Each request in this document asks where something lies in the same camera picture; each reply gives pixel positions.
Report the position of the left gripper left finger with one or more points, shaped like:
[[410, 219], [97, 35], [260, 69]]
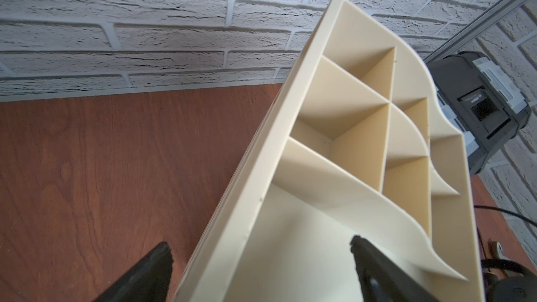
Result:
[[147, 280]]

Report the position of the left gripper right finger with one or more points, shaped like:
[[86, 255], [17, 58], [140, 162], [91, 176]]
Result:
[[380, 278]]

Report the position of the beige drawer organizer cabinet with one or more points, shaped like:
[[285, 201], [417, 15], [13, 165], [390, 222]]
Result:
[[355, 144]]

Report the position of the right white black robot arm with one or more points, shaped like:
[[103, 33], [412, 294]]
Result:
[[507, 280]]

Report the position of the black plastic toolbox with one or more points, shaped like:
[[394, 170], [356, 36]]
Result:
[[482, 101]]

